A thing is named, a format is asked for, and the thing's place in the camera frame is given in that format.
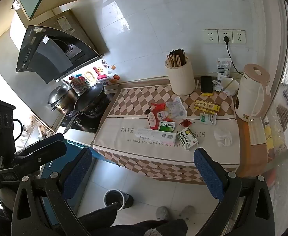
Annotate crumpled white tissue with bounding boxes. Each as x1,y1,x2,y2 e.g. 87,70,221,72
213,129,233,147

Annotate clear plastic bag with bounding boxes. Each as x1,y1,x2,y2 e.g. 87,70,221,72
165,96,187,122

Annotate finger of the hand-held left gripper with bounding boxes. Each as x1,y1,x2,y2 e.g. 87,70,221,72
23,133,64,153
14,140,68,164

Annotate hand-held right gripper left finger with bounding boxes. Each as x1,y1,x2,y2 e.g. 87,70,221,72
11,147,93,236

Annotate white standing packet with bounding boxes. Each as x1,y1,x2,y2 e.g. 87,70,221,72
217,58,232,80

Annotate checkered tablecloth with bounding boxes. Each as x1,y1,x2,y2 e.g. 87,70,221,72
92,77,240,180

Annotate long white box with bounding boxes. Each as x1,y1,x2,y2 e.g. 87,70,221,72
135,128,177,145

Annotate red and white packet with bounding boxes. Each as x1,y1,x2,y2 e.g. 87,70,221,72
147,111,170,129

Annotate white wall socket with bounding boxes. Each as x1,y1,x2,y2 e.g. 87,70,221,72
218,29,232,44
202,29,218,44
232,29,246,45

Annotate row of colourful wall stickers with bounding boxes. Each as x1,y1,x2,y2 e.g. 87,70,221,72
63,59,121,89

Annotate cream chopstick holder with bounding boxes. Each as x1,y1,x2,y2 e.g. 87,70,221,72
165,56,196,96

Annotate cream electric kettle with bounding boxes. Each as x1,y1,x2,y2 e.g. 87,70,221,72
234,63,271,122

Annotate green medicine box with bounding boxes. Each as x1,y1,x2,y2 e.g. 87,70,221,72
158,121,176,132

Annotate bundle of chopsticks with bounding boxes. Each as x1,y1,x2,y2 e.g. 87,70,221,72
166,49,189,68

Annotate grey slipper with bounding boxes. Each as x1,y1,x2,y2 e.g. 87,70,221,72
156,206,170,220

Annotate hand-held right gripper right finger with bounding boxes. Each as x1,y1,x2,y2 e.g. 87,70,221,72
194,148,275,236

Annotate black wok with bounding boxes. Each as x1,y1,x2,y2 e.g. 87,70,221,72
64,82,105,134

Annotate black range hood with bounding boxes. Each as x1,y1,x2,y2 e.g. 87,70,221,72
15,25,104,84

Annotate person's dark trouser legs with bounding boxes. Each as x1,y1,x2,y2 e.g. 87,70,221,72
79,203,189,236

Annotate black plug with cable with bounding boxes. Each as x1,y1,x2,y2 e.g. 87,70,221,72
223,36,244,75

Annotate long yellow box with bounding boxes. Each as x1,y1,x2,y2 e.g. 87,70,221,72
194,100,220,115

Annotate green and white sachet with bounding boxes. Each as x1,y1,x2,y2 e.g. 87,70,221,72
199,113,217,126

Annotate white rimmed waste bin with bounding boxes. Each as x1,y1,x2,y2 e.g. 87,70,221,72
104,190,134,210

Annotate green and white box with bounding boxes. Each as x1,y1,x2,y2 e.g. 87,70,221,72
177,127,198,150

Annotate red wrapper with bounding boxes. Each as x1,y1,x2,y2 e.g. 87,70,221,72
150,103,166,112

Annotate yellow packet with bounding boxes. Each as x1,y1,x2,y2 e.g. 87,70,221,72
264,125,284,153

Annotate black phone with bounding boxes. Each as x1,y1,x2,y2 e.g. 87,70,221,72
200,76,213,96

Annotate blue kitchen cabinet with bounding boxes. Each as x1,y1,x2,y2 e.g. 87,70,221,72
39,138,115,227

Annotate steel cooking pot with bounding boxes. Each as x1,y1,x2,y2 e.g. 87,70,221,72
47,84,79,115

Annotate white cup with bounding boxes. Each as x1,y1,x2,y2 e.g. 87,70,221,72
221,77,239,96

